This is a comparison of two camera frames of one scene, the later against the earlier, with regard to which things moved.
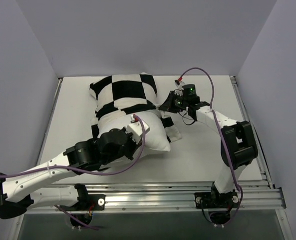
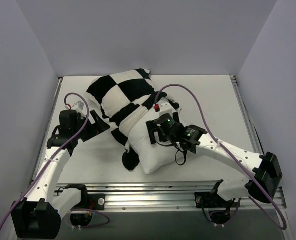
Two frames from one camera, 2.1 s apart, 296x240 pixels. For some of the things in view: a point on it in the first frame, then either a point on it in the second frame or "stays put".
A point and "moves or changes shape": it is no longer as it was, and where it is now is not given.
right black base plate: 211,200 stays put
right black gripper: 172,103 -> 153,131
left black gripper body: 134,146 -> 88,125
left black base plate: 93,202 stays put
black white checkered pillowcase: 115,95 moves or changes shape
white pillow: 156,138 moves or changes shape
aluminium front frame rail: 254,195 stays put
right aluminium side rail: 261,161 stays put
